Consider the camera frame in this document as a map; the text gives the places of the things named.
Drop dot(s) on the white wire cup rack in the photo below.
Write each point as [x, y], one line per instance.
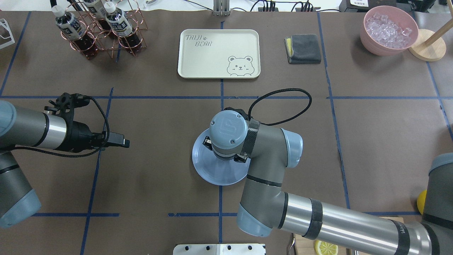
[6, 36]

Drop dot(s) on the dark drink bottle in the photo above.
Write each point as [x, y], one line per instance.
[74, 31]
[119, 22]
[97, 10]

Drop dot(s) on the yellow lemon round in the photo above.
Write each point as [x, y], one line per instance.
[420, 202]

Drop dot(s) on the lemon half slice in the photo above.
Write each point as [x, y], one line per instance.
[325, 248]

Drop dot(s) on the cream bear tray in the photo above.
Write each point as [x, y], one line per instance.
[219, 54]

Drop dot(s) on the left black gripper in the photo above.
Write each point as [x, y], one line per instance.
[80, 133]

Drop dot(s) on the grey folded cloth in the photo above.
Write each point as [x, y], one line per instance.
[303, 49]

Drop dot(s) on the wooden round stand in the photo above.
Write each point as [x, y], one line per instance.
[429, 46]

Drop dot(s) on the blue plate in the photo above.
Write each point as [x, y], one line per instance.
[214, 170]

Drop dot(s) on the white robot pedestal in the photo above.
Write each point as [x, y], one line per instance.
[220, 249]

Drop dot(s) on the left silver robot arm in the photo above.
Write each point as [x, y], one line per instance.
[53, 132]

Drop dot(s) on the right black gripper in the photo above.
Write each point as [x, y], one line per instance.
[206, 142]

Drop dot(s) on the aluminium frame post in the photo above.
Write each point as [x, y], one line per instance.
[221, 8]

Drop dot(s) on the pink bowl of ice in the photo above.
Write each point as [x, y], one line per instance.
[388, 30]

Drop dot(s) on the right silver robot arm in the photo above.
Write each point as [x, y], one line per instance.
[264, 206]

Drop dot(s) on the wooden cutting board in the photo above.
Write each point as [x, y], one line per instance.
[307, 247]

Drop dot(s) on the copper wire bottle rack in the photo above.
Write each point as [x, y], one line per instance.
[106, 41]

